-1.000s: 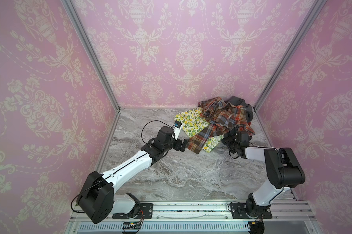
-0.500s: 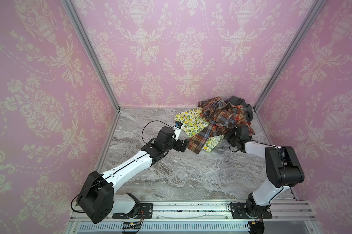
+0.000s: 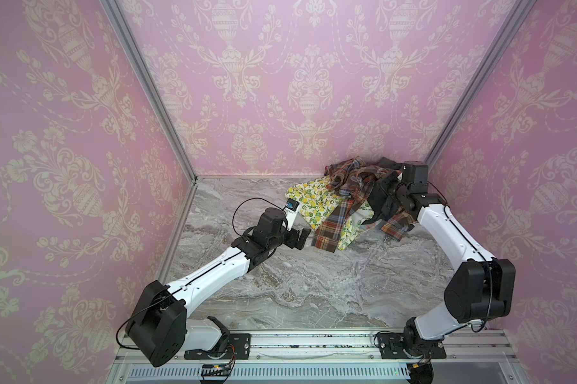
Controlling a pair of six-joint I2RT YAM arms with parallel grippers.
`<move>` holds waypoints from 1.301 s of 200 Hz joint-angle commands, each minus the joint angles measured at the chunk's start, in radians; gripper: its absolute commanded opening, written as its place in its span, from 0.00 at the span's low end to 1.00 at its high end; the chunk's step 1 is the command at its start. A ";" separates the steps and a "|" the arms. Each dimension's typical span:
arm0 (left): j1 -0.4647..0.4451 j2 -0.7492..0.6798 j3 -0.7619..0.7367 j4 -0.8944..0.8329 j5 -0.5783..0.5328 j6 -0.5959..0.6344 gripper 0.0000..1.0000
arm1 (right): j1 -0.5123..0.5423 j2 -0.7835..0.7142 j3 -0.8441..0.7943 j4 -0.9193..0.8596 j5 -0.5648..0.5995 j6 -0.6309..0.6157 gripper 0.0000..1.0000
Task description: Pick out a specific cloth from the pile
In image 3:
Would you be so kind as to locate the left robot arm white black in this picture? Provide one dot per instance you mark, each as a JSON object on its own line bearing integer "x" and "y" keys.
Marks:
{"x": 160, "y": 326}

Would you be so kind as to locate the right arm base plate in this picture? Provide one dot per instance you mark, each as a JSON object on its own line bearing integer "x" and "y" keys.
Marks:
{"x": 393, "y": 346}

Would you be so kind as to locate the red plaid cloth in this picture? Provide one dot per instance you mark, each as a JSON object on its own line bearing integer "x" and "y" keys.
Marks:
{"x": 353, "y": 180}

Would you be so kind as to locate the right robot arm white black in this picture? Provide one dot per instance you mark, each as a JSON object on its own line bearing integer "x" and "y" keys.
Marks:
{"x": 481, "y": 288}

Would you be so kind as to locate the aluminium corner post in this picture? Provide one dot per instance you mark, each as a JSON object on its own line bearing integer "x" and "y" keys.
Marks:
{"x": 511, "y": 24}
{"x": 143, "y": 74}

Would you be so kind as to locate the yellow lemon print cloth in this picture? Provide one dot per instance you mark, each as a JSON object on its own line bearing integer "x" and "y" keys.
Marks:
{"x": 317, "y": 203}

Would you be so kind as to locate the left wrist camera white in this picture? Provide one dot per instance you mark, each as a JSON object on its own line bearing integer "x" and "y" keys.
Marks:
{"x": 291, "y": 210}

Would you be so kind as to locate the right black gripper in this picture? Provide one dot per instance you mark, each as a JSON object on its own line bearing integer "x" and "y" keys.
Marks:
{"x": 382, "y": 201}

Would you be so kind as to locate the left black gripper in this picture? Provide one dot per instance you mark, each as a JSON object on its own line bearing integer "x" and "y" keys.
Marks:
{"x": 293, "y": 242}

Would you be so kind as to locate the small circuit board connector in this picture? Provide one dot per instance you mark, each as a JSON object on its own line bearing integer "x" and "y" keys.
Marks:
{"x": 219, "y": 373}

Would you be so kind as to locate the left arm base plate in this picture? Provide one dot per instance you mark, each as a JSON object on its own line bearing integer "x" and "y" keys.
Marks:
{"x": 234, "y": 346}

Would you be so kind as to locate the left aluminium corner post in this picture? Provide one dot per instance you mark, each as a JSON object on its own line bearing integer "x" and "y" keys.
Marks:
{"x": 143, "y": 74}

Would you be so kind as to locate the dark grey cloth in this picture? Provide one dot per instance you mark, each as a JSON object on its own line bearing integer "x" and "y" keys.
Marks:
{"x": 387, "y": 165}

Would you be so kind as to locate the right aluminium corner post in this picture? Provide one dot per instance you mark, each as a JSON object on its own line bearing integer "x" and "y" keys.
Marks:
{"x": 511, "y": 24}

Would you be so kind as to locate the aluminium front rail frame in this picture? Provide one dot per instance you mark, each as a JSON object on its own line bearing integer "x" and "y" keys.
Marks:
{"x": 337, "y": 356}

